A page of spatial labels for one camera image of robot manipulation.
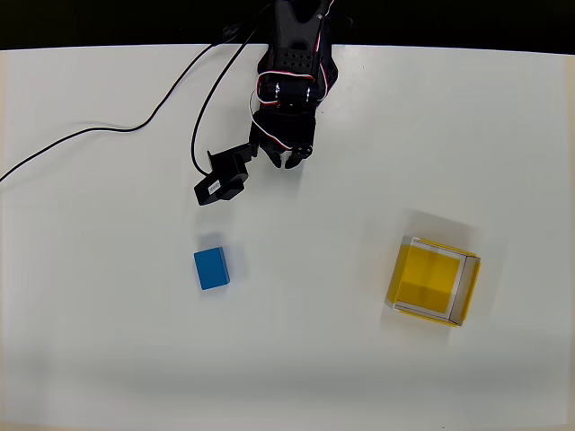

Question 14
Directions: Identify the yellow cardboard box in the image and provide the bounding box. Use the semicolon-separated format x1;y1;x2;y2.
385;236;482;329

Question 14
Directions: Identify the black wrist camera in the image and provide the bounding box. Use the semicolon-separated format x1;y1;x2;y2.
193;142;260;207

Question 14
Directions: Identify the long black cable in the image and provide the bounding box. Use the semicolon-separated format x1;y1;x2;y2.
0;2;276;183

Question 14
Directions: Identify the blue cube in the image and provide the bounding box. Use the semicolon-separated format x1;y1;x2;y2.
193;245;232;291

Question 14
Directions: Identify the black camera cable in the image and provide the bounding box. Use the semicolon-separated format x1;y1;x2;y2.
191;8;270;176

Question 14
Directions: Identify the white red servo wire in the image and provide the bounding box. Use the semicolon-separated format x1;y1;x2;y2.
248;0;337;153

